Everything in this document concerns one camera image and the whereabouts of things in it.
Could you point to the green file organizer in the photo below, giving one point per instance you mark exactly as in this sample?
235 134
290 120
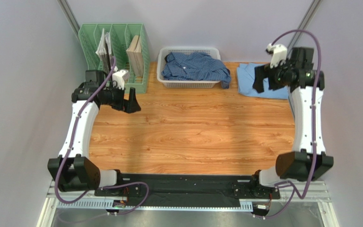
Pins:
121 36

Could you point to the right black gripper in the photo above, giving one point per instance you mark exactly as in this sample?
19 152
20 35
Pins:
270 75

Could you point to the white plastic basket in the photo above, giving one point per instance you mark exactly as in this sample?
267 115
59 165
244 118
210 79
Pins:
212 51

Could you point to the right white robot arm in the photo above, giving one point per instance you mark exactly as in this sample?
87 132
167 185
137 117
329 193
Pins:
307 161

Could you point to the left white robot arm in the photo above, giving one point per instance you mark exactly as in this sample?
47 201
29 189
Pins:
72 170

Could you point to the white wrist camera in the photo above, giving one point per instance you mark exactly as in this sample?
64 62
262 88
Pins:
278 54
119 78

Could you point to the dark blue checkered shirt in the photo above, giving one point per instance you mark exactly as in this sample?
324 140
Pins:
197 66

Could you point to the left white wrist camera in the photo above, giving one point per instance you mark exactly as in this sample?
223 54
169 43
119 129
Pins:
119 78

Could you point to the light blue long sleeve shirt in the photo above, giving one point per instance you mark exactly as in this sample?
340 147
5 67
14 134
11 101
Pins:
245 80

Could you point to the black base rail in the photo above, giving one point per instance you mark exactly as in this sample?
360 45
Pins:
239 193

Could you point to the beige books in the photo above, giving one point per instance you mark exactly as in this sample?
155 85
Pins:
135 56

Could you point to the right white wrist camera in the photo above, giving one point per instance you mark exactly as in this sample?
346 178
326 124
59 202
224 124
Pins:
278 54

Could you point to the grey magazines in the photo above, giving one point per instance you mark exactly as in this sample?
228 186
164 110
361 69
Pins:
104 50

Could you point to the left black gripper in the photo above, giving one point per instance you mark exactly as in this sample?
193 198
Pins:
129 106

